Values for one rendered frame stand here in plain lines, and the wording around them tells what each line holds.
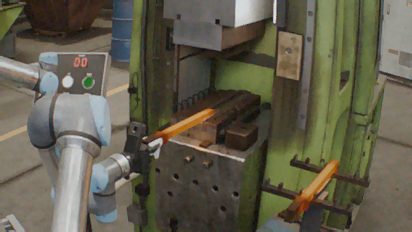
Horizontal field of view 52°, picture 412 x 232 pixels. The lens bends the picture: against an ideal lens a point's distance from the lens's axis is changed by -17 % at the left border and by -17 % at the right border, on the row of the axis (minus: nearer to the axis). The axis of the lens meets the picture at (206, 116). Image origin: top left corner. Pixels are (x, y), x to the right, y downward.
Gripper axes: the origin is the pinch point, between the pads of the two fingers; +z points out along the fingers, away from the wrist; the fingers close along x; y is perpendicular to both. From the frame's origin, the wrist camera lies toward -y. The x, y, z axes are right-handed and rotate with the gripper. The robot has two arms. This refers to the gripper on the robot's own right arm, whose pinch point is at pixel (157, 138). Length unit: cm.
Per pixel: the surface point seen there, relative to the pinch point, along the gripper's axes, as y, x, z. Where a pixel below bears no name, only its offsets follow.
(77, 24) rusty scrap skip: 66, -493, 471
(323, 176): 3, 55, 9
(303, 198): 2, 55, -9
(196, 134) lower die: 8.1, -0.5, 27.7
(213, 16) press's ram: -37.9, 4.3, 26.8
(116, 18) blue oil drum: 33, -320, 372
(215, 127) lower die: 3.5, 7.0, 27.6
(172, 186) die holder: 30.0, -7.4, 22.1
